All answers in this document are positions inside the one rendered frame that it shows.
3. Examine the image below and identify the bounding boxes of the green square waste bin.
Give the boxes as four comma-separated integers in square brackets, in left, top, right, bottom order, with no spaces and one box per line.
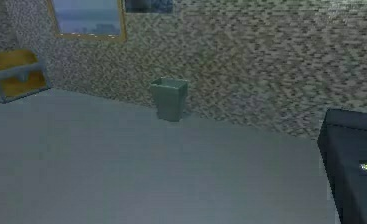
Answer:
[149,77,189,123]

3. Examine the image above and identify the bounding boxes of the yellow grey shelf unit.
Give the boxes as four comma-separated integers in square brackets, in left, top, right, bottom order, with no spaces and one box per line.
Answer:
[0,48,53,104]

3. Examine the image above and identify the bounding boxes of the black cabinet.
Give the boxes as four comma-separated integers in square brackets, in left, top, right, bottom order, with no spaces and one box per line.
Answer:
[316,108,367,224]

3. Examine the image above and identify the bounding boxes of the dark frameless wall picture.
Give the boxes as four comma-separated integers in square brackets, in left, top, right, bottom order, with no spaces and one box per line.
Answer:
[124,0,175,15]

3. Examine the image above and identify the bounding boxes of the gold framed wall picture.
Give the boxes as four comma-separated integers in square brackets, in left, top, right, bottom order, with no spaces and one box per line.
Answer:
[46,0,128,43]

